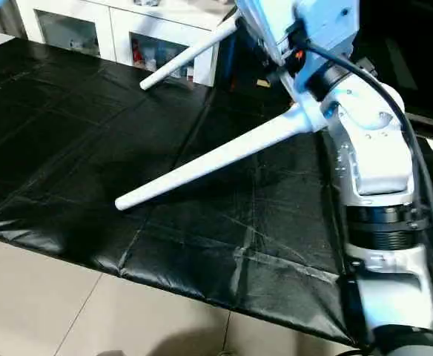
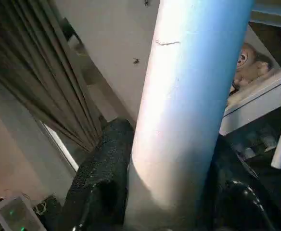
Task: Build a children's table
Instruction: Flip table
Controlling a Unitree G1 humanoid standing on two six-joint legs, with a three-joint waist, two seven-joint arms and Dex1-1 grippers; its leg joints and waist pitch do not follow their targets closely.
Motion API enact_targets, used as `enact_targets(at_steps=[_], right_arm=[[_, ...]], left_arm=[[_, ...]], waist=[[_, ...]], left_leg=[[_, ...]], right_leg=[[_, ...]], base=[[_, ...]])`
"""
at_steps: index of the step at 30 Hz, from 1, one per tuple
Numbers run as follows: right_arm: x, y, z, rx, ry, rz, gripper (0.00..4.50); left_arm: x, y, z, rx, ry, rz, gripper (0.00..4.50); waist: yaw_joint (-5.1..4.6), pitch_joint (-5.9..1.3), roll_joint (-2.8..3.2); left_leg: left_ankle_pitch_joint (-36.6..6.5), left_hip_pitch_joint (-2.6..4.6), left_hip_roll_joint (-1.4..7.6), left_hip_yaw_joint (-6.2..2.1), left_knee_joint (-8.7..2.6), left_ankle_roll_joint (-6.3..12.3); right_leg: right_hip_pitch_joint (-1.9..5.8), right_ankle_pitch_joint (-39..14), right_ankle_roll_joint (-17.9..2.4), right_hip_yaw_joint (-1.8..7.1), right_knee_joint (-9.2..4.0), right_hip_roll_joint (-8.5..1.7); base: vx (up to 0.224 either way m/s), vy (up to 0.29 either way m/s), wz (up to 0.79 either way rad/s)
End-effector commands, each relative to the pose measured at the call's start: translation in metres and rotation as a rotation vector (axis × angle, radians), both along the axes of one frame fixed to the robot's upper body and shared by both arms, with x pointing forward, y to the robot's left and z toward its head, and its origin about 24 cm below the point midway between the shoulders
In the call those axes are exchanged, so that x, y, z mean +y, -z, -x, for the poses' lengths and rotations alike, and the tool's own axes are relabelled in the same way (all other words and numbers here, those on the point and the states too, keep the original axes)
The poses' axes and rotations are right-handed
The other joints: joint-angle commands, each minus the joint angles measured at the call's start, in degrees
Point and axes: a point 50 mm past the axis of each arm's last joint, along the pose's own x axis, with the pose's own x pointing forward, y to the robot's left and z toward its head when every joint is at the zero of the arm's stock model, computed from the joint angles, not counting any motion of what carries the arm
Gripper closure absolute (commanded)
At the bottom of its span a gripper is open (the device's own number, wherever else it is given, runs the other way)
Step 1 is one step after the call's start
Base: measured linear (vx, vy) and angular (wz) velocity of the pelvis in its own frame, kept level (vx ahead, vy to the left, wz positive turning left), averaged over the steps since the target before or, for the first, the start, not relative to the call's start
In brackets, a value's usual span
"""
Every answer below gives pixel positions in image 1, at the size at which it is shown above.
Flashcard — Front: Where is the small red bottle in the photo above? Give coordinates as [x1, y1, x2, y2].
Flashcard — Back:
[131, 41, 143, 69]

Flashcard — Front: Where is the white glass-door cabinet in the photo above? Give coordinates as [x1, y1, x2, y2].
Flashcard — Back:
[13, 0, 237, 87]

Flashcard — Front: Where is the black work mat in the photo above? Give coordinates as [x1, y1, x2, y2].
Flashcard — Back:
[0, 33, 433, 349]

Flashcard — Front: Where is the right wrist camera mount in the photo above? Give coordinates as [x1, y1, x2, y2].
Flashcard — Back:
[294, 0, 361, 54]

